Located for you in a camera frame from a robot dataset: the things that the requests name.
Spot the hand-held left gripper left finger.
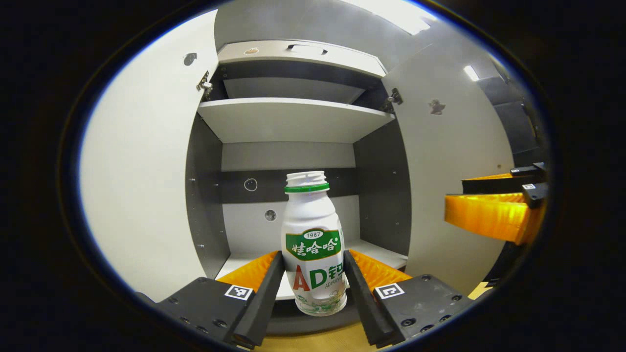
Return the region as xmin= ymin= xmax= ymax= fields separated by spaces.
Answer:
xmin=142 ymin=250 xmax=286 ymax=350

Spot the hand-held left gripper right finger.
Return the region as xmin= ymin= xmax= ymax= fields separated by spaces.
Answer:
xmin=343 ymin=249 xmax=475 ymax=349

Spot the white green label bottle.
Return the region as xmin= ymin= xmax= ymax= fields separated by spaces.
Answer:
xmin=281 ymin=170 xmax=349 ymax=317

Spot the white and grey cabinet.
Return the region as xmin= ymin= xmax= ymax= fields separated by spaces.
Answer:
xmin=185 ymin=39 xmax=414 ymax=338

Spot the metal door hinge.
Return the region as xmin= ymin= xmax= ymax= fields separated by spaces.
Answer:
xmin=382 ymin=88 xmax=404 ymax=113
xmin=197 ymin=71 xmax=214 ymax=101

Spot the white cabinet shelf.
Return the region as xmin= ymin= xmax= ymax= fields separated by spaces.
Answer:
xmin=197 ymin=97 xmax=396 ymax=144

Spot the white cabinet drawer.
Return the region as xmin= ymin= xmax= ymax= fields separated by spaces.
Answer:
xmin=217 ymin=40 xmax=388 ymax=79

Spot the black backdrop cloth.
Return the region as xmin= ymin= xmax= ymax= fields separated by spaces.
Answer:
xmin=477 ymin=56 xmax=548 ymax=169

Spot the long ceiling light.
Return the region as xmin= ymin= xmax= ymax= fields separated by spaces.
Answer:
xmin=342 ymin=0 xmax=438 ymax=36

